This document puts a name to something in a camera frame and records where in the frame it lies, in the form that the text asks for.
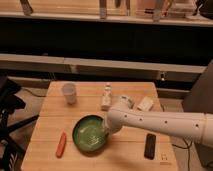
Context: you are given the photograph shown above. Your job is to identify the green ceramic bowl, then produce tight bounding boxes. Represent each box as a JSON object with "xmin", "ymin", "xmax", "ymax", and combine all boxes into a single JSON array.
[{"xmin": 72, "ymin": 115, "xmax": 108, "ymax": 152}]

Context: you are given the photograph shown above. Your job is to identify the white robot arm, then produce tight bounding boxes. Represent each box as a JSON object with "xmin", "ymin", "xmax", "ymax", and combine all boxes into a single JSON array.
[{"xmin": 103, "ymin": 95, "xmax": 213, "ymax": 148}]

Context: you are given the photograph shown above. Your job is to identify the small white bottle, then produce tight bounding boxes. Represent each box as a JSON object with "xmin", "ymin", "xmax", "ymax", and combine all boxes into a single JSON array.
[{"xmin": 101, "ymin": 83, "xmax": 112, "ymax": 111}]

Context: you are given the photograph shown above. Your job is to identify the translucent plastic cup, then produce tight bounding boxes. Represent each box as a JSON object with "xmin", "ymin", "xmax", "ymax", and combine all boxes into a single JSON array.
[{"xmin": 62, "ymin": 83, "xmax": 77, "ymax": 104}]

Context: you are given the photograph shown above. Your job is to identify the white rectangular box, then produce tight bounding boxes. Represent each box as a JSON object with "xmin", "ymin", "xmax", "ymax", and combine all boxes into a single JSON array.
[{"xmin": 137, "ymin": 97, "xmax": 154, "ymax": 111}]

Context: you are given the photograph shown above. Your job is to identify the orange carrot toy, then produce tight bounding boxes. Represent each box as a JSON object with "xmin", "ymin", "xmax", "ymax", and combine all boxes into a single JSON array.
[{"xmin": 55, "ymin": 132, "xmax": 66, "ymax": 158}]

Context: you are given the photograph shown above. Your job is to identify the black remote control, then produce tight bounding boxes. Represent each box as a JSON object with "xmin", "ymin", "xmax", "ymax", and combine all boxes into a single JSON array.
[{"xmin": 144, "ymin": 134, "xmax": 156, "ymax": 160}]

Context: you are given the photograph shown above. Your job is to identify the long wooden shelf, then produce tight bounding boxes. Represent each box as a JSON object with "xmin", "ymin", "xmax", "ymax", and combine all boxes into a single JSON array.
[{"xmin": 0, "ymin": 53, "xmax": 206, "ymax": 82}]

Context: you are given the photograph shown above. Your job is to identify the black tripod stand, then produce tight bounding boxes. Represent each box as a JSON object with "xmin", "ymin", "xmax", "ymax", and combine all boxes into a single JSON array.
[{"xmin": 0, "ymin": 76, "xmax": 38, "ymax": 171}]

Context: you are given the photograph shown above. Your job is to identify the black cable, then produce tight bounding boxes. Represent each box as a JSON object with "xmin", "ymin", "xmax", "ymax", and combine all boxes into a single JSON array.
[{"xmin": 169, "ymin": 137, "xmax": 194, "ymax": 171}]

